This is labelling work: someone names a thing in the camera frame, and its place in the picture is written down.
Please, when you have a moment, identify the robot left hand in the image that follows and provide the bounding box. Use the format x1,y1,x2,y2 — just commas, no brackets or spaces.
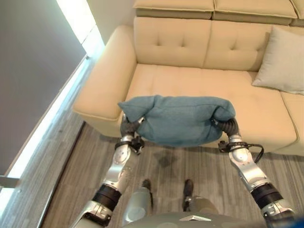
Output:
120,113,145,139

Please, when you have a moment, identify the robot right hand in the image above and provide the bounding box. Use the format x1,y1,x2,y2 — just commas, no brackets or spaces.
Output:
210,117,240,138

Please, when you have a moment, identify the teal blue cushion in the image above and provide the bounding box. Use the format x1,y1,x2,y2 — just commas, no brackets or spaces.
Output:
117,95,236,147

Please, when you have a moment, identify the cream leather sofa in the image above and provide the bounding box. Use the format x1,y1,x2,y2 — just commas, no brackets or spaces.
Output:
72,0,304,157

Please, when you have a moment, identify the robot left leg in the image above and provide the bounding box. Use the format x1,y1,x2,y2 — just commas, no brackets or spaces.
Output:
122,178,154,226

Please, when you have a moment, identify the robot leg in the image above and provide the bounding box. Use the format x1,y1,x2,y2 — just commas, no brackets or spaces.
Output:
122,178,154,226
182,179,219,214

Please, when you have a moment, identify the robot right leg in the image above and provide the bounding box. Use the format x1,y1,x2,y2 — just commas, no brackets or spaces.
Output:
182,179,219,214

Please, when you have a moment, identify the light grey cushion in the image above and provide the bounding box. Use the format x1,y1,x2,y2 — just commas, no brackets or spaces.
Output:
252,25,304,95

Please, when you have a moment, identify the robot grey torso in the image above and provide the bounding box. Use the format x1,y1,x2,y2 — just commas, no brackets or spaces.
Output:
122,211,269,228

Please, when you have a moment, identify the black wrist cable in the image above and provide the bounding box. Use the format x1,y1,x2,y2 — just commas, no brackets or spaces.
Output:
244,143,265,164

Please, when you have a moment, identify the white window frame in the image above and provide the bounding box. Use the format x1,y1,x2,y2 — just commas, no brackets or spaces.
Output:
0,0,105,214

